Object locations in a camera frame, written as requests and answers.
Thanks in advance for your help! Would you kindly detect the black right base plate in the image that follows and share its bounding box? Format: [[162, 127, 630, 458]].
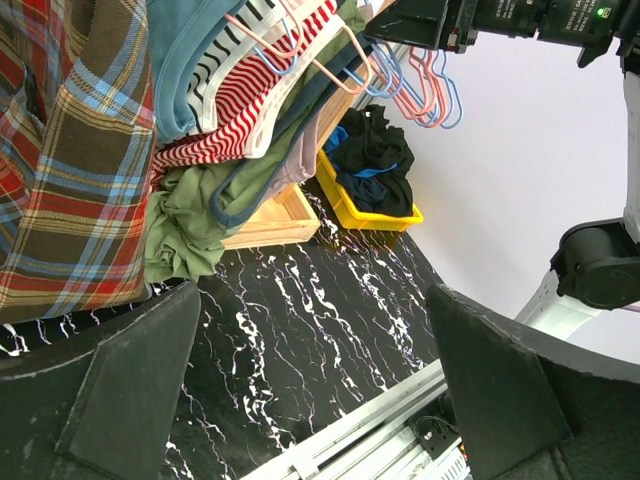
[[408, 392, 460, 459]]

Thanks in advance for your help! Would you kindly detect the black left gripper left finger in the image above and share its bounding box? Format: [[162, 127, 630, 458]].
[[1, 282, 201, 479]]

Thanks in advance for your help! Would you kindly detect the black garment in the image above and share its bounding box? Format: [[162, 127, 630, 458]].
[[329, 105, 415, 176]]

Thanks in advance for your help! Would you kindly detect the yellow plastic bin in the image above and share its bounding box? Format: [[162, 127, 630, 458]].
[[315, 150, 424, 232]]

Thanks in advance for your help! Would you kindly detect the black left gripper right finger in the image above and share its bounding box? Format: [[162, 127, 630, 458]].
[[426, 285, 639, 479]]

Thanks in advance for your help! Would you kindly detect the plaid hanging shirt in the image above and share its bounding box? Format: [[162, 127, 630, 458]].
[[1, 1, 155, 323]]

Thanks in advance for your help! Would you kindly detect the red striped hanging garment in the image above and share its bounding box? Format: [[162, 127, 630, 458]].
[[151, 1, 344, 184]]

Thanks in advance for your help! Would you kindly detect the dark clothes pile in bin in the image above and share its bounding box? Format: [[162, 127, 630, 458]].
[[336, 172, 413, 217]]

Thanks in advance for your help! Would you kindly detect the green hanging garment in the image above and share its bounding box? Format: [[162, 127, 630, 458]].
[[143, 0, 371, 284]]

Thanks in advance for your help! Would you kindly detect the pink garment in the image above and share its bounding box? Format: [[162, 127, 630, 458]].
[[262, 109, 320, 201]]

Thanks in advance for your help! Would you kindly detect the empty hangers bunch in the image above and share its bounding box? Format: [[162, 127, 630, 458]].
[[344, 34, 465, 131]]

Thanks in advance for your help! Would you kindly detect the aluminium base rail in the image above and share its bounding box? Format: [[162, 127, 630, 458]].
[[245, 360, 471, 479]]

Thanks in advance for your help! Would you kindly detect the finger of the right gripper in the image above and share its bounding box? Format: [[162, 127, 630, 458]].
[[365, 0, 446, 50]]

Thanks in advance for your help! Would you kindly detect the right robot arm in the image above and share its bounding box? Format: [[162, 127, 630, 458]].
[[366, 1, 639, 479]]

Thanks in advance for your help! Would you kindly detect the teal hanging tank top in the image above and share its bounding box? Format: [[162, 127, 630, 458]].
[[146, 0, 245, 144]]

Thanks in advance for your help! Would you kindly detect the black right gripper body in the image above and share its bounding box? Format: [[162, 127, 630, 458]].
[[441, 0, 620, 53]]

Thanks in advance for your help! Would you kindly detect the wooden clothes rack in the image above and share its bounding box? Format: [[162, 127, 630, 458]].
[[210, 66, 350, 249]]

